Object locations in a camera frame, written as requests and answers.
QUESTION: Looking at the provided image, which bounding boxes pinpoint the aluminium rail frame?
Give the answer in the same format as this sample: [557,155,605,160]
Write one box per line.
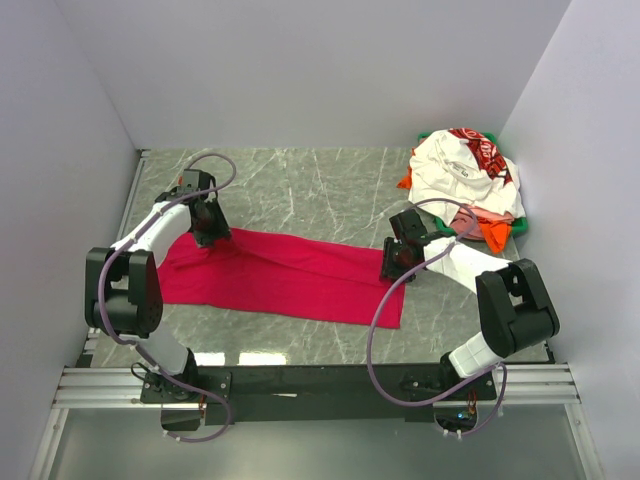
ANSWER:
[52,148,585,479]

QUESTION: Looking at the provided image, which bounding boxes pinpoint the magenta red t shirt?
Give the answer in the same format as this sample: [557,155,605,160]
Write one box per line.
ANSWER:
[158,228,405,329]

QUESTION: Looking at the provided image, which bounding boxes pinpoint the green plastic laundry basket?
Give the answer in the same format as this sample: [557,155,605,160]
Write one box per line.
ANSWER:
[409,132,529,251]

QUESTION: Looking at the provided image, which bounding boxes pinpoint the red white printed t shirt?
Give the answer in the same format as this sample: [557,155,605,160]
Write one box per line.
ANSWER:
[448,128,513,184]

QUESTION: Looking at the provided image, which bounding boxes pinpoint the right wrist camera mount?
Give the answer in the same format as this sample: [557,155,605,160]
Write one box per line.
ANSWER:
[389,209,427,245]

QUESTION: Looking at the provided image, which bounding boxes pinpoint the orange t shirt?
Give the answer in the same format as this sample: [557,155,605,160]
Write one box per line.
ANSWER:
[397,167,514,255]

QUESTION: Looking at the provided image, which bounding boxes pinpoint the pink t shirt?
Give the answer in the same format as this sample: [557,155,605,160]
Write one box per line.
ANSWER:
[449,203,514,242]

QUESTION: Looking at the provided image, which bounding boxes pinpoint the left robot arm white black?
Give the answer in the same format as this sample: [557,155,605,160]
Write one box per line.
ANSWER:
[85,193,231,402]

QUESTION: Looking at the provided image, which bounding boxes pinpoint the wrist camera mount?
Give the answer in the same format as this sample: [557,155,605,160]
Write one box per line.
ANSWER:
[389,209,427,245]
[178,169,216,195]

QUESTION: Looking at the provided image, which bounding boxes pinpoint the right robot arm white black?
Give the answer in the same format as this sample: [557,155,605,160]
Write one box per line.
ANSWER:
[381,237,560,399]

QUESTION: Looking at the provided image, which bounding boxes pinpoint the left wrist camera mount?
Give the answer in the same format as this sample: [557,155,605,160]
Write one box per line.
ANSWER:
[178,169,216,195]

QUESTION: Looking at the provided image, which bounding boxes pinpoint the black base beam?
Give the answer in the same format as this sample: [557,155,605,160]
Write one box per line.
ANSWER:
[139,363,496,431]

